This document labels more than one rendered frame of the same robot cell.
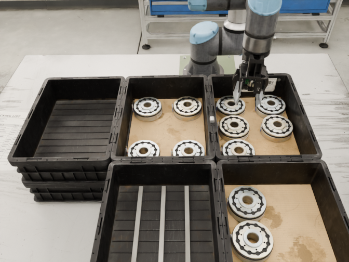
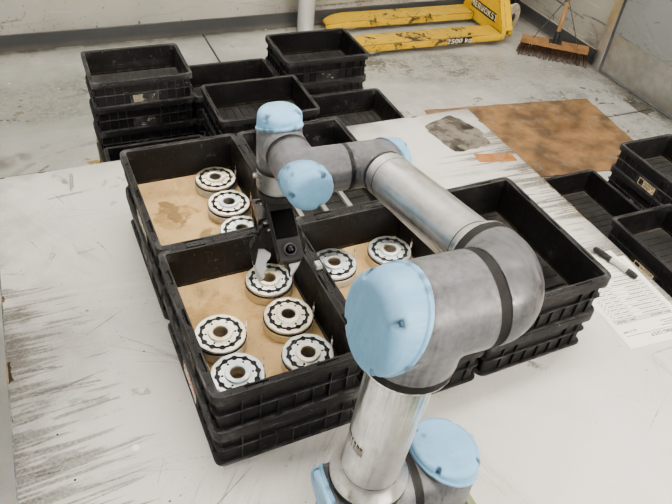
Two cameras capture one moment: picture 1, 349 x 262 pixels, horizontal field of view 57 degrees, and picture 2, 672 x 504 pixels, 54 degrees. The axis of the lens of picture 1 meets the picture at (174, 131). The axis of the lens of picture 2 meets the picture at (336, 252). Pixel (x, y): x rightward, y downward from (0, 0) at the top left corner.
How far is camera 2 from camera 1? 1.73 m
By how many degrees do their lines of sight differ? 89
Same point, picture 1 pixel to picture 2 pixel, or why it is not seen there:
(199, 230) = not seen: hidden behind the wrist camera
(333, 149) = (106, 428)
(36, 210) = not seen: hidden behind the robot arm
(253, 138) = (253, 323)
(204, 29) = (441, 436)
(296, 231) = (183, 231)
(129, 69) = not seen: outside the picture
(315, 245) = (163, 224)
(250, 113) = (270, 367)
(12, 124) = (641, 319)
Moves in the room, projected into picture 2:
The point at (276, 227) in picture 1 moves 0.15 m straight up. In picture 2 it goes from (205, 229) to (202, 178)
